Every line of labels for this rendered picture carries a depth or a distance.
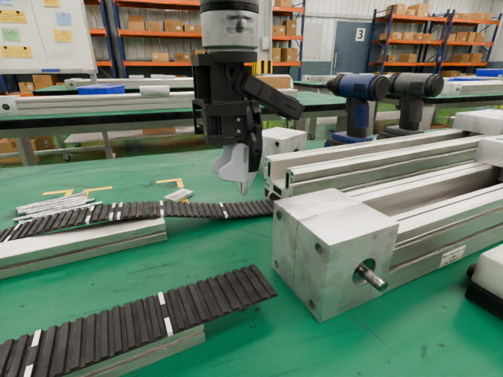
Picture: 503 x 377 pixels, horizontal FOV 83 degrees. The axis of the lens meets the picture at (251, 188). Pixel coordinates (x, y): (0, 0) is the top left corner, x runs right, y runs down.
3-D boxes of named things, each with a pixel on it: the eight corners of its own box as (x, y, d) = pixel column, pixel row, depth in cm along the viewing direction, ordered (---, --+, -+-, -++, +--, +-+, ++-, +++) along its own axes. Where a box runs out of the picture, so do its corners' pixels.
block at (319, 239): (335, 342, 27) (349, 261, 23) (271, 265, 37) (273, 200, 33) (401, 310, 30) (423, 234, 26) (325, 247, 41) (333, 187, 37)
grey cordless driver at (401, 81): (412, 158, 80) (432, 74, 71) (358, 142, 96) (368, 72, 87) (429, 154, 83) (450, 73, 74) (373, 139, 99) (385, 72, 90)
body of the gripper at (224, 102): (194, 138, 44) (187, 52, 39) (245, 133, 48) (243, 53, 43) (209, 150, 38) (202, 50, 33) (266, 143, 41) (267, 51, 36)
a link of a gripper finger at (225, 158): (209, 191, 48) (206, 138, 44) (242, 186, 50) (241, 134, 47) (215, 199, 45) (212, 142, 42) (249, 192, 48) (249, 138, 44)
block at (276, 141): (289, 183, 63) (291, 141, 59) (251, 171, 70) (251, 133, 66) (312, 171, 69) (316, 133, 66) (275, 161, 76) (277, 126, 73)
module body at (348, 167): (291, 219, 48) (294, 172, 45) (263, 197, 56) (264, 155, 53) (531, 158, 80) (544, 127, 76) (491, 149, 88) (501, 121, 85)
